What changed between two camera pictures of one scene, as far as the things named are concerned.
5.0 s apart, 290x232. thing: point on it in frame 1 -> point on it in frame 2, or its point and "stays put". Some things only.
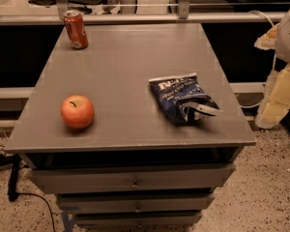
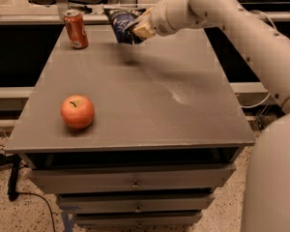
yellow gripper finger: x=268 y=41 -> x=146 y=15
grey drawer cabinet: x=135 y=130 stays put
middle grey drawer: x=102 y=203 stays put
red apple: x=77 y=111 stays put
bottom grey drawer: x=109 y=219 stays put
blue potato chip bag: x=184 y=98 -> x=118 y=17
